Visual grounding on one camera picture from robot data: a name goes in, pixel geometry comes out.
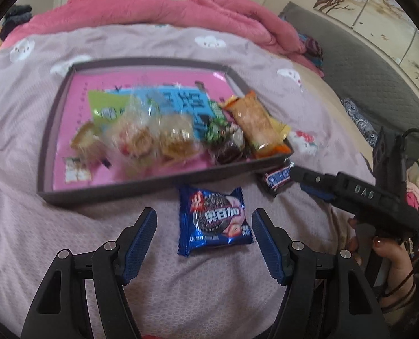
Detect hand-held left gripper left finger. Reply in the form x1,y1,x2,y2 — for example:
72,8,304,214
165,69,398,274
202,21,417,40
21,208,158,339

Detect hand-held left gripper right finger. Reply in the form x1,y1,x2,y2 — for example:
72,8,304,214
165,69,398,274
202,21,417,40
252,208,390,339

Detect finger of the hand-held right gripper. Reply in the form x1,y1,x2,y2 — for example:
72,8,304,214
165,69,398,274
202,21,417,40
290,166,341,203

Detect brown chocolate bar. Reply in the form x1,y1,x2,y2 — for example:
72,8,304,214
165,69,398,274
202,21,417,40
262,164,295,196

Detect blue cookie packet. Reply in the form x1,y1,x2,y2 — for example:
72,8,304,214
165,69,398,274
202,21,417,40
177,185,254,257

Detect yellow snack packet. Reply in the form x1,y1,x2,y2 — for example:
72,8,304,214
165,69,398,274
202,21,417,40
218,95,292,142

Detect orange corn stick packet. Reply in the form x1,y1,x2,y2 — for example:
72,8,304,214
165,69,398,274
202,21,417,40
224,91,291,158

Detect black smiley candy packet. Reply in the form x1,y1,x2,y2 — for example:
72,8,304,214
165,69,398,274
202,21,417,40
209,123,247,165

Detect clear pastry bag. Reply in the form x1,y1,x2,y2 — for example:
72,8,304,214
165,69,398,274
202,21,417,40
70,95,205,179

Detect green bean snack packet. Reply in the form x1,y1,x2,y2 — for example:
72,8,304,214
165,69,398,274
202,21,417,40
204,101,236,145

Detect grey tray box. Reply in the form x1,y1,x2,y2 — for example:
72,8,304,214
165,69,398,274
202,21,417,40
36,57,295,208

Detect person's right forearm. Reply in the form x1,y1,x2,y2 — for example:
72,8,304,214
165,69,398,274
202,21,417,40
382,286,419,327

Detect person's right hand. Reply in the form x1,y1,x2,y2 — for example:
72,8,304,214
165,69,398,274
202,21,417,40
347,218,415,301

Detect beige blanket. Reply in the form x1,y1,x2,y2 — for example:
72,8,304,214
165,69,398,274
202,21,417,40
298,67,376,184

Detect dark patterned pillow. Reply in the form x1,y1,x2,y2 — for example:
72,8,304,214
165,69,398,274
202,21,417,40
340,97,379,147

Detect grey headboard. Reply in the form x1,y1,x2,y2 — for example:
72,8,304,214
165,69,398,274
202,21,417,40
278,2,419,149

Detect striped clothes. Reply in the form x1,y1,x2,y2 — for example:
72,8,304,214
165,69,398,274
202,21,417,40
298,33,325,71

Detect printed mauve bed sheet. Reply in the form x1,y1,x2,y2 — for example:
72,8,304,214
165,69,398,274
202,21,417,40
0,23,376,339

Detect pink quilt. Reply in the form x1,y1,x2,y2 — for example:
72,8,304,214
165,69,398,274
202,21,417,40
0,0,325,78

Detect pile of dark clothes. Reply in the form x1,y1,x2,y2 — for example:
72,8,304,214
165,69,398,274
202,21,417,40
1,4,34,36

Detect black cable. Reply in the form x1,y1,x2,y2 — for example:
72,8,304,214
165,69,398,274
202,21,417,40
402,127,419,255

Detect floral wall painting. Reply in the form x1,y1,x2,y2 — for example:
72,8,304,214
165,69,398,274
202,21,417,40
313,0,419,89

